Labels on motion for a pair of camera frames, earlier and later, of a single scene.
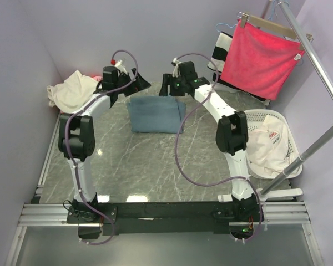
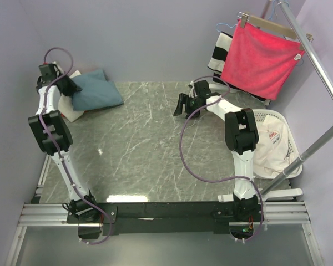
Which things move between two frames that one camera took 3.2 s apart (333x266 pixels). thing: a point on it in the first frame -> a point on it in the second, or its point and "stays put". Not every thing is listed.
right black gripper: [168, 80] -> [183, 98]
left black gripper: [140, 85] -> [74, 88]
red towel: [258, 61] stays put
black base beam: [163, 218] stays put
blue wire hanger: [216, 27] stays put
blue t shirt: [156, 114] -> [97, 92]
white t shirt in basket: [267, 146] stays put
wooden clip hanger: [273, 26] stays put
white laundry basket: [272, 146] stays put
